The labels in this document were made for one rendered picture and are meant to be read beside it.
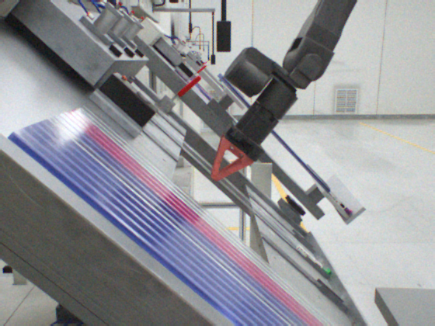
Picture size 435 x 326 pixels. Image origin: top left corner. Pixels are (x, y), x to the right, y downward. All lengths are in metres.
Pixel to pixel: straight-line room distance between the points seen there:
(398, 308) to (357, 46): 7.91
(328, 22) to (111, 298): 0.59
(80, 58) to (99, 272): 0.36
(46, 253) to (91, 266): 0.03
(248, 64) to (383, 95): 8.32
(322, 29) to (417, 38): 8.46
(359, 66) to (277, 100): 8.10
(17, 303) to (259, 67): 0.70
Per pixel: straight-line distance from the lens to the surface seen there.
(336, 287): 0.85
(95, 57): 0.62
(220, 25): 0.69
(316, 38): 0.77
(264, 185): 1.30
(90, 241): 0.32
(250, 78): 0.74
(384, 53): 8.99
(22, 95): 0.46
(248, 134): 0.76
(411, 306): 1.10
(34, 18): 0.64
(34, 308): 1.04
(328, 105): 8.72
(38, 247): 0.33
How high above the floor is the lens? 1.12
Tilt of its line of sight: 13 degrees down
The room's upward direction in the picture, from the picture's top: straight up
